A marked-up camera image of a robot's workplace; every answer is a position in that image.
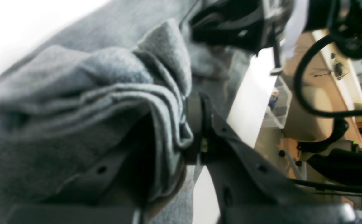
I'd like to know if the grey T-shirt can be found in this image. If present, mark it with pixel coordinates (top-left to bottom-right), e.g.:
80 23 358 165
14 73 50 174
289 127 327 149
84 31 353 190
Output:
0 0 252 224

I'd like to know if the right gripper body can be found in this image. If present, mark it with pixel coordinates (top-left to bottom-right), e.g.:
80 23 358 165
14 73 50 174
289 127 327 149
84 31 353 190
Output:
190 0 293 54

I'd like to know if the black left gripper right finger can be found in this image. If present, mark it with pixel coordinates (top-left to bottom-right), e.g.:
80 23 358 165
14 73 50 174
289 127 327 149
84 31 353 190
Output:
186 93 357 224

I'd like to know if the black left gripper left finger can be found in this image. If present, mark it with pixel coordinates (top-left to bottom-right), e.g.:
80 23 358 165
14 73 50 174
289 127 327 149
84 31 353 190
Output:
6 146 150 224

